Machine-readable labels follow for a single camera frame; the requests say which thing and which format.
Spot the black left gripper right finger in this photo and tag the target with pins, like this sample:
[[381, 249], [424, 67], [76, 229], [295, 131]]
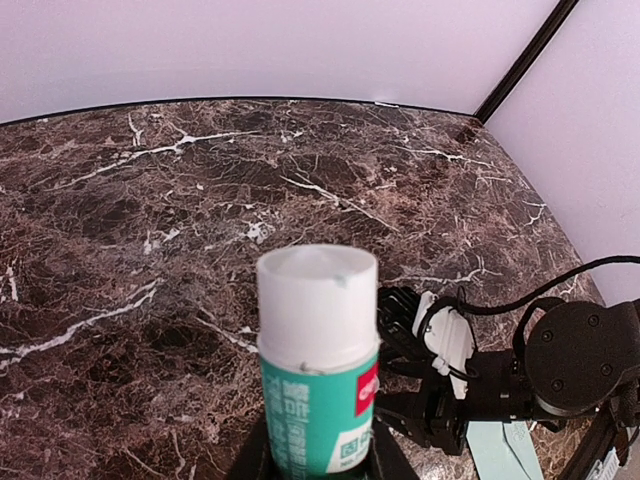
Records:
[[386, 459]]

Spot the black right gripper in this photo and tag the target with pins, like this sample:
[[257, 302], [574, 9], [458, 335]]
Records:
[[429, 417]]

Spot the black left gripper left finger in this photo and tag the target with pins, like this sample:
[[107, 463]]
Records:
[[254, 460]]

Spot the light blue paper envelope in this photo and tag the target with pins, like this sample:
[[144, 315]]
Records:
[[503, 450]]

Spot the white green glue stick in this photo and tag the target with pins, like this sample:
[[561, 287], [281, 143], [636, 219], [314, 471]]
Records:
[[318, 346]]

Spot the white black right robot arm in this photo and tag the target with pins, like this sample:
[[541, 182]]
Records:
[[567, 359]]

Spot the black right corner frame post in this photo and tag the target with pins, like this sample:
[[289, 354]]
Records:
[[526, 59]]

